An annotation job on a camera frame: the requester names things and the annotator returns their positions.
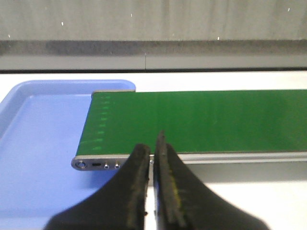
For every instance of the green conveyor belt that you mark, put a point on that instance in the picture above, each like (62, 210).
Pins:
(196, 122)

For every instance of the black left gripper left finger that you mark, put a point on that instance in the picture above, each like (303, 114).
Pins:
(118, 205)

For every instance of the blue plastic tray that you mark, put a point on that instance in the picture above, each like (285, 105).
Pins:
(40, 127)

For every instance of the aluminium conveyor frame rail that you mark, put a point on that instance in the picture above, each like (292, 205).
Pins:
(115, 161)

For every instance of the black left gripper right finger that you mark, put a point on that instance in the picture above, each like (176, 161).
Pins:
(184, 202)

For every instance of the grey stone bench slab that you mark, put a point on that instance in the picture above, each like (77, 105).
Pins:
(149, 35)

